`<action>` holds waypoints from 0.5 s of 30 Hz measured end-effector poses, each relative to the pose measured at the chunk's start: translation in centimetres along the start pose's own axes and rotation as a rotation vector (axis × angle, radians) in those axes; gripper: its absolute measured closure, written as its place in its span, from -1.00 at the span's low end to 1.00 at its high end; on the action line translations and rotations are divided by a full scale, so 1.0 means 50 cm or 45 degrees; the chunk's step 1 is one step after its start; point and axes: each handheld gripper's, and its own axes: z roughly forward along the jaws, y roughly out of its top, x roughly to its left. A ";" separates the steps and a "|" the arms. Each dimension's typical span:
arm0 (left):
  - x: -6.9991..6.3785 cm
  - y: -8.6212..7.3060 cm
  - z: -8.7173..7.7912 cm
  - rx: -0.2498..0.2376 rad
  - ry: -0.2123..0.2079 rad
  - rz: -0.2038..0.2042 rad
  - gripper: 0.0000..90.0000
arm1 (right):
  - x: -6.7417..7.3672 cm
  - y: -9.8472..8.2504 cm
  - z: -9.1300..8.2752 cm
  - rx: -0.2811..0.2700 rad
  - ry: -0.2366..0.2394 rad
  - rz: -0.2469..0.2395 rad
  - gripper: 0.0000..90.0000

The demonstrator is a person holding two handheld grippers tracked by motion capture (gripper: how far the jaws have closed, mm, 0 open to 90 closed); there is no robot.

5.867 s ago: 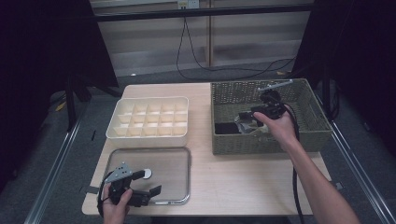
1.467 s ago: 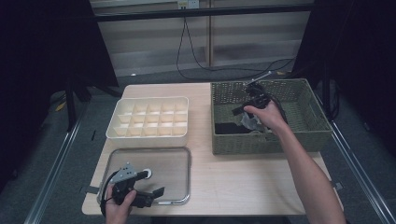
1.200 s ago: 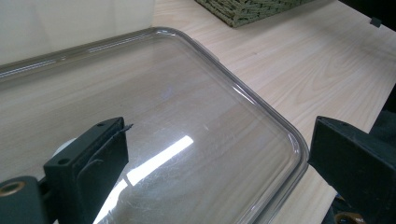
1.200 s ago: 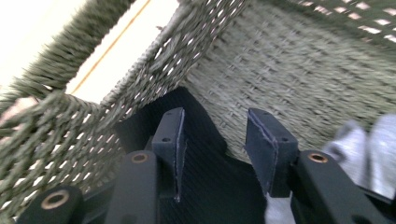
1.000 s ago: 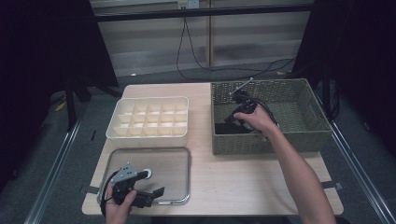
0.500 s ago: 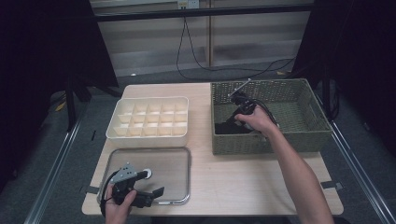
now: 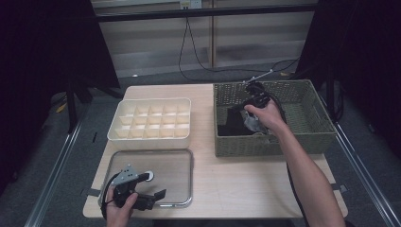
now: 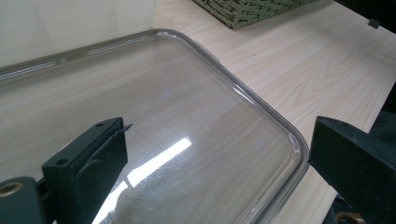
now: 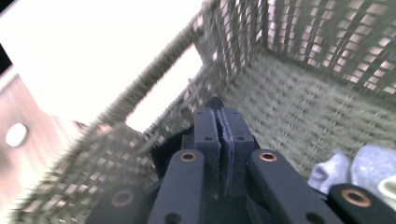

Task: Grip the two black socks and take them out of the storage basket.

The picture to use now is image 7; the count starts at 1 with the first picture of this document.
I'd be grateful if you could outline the white wall outlet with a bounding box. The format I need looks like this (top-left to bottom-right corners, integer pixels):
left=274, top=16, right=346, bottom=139
left=179, top=0, right=202, bottom=9

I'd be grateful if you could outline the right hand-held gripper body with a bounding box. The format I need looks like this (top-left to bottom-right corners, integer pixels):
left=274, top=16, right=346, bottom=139
left=242, top=69, right=275, bottom=110

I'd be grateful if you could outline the person's left hand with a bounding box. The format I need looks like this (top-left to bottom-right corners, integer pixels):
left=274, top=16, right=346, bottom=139
left=105, top=188, right=140, bottom=227

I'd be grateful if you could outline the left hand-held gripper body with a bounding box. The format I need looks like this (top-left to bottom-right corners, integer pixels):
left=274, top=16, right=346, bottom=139
left=110, top=164, right=155, bottom=212

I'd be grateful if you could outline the clear box lid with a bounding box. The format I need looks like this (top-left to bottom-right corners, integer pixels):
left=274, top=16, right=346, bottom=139
left=97, top=148, right=194, bottom=209

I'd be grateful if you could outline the green woven basket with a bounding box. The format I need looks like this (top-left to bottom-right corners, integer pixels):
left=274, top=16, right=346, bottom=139
left=213, top=79, right=338, bottom=158

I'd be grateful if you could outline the black sock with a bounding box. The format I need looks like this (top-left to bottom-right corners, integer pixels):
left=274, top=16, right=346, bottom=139
left=217, top=124, right=250, bottom=137
left=225, top=105, right=253, bottom=133

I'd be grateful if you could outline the grey sock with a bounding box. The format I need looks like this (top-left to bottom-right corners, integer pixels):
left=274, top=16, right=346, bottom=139
left=241, top=113, right=269, bottom=134

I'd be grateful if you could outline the black floor cable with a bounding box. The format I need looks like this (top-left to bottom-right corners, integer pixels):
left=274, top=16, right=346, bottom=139
left=178, top=17, right=301, bottom=82

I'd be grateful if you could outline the cream divided storage box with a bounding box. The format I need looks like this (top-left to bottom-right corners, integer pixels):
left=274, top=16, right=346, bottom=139
left=107, top=97, right=192, bottom=149

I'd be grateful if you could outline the black horizontal bar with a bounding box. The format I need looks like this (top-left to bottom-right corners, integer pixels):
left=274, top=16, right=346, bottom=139
left=94, top=4, right=320, bottom=23

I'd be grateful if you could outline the black stand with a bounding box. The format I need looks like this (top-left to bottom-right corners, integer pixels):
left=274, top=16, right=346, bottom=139
left=64, top=75, right=124, bottom=133

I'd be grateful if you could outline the person's right hand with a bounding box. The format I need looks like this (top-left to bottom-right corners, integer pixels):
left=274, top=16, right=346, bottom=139
left=244, top=99, right=288, bottom=137

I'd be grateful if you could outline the metal floor rail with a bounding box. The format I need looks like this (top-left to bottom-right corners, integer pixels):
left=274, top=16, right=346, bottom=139
left=318, top=91, right=401, bottom=227
left=23, top=103, right=93, bottom=227

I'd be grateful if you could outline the black curtain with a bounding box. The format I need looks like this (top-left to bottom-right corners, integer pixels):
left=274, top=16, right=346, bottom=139
left=0, top=0, right=121, bottom=190
left=294, top=0, right=401, bottom=159

